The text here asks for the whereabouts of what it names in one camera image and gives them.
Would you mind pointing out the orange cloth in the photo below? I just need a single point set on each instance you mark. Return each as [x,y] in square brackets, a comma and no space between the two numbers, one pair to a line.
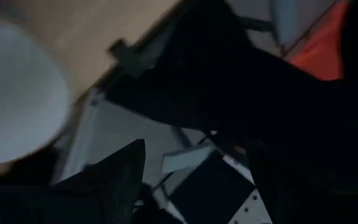
[322,53]

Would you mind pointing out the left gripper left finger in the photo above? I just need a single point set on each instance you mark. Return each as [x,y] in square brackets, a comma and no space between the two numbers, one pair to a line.
[126,180]

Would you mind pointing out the plain white mug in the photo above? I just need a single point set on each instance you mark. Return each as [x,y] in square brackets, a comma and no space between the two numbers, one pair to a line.
[17,93]

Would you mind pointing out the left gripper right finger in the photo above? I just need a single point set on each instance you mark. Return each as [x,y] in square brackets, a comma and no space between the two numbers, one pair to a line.
[306,193]

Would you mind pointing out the black aluminium table frame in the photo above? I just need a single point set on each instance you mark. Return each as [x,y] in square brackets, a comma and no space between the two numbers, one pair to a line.
[123,54]

